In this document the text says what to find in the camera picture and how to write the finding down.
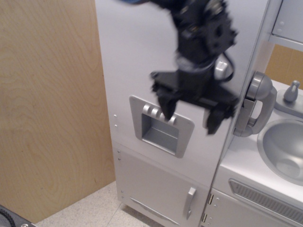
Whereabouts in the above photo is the silver ice dispenser panel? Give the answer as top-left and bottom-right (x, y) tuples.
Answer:
(129, 96), (195, 158)

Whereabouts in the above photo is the white toy kitchen counter unit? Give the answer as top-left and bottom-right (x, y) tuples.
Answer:
(201, 79), (303, 227)

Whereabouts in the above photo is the silver toy telephone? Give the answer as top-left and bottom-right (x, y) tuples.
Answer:
(233, 71), (277, 137)

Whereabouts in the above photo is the white lower freezer door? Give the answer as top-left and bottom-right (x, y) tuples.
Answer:
(112, 142), (208, 227)

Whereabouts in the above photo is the brass upper cabinet hinge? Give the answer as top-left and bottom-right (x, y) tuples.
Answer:
(207, 193), (214, 205)

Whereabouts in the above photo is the silver toy sink basin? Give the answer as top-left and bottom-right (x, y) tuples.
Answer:
(257, 119), (303, 186)

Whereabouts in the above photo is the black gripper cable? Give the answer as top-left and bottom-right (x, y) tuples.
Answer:
(216, 52), (236, 82)

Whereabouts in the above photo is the white upper cabinet door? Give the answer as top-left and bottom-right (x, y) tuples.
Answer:
(272, 0), (303, 42)

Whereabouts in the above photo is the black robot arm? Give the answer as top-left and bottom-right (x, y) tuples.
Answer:
(151, 0), (239, 135)

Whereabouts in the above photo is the brass lower cabinet hinge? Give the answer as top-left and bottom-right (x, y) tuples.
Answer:
(201, 213), (207, 224)

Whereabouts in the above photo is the silver vent grille panel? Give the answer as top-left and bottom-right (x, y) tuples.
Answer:
(229, 179), (303, 226)

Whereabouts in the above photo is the white fridge door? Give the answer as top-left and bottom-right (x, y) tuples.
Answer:
(94, 0), (270, 189)

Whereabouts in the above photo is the brass cabinet hinge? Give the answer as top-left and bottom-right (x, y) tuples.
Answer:
(207, 193), (214, 205)
(201, 213), (207, 224)

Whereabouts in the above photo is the black device at corner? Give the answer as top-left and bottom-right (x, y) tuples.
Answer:
(0, 205), (36, 227)

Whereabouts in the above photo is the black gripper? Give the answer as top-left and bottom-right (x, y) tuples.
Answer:
(151, 66), (239, 135)

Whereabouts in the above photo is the silver toy faucet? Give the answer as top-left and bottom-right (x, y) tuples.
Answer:
(275, 80), (303, 118)

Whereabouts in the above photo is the silver door handle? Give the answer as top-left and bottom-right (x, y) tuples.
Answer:
(183, 187), (196, 220)
(214, 60), (228, 80)

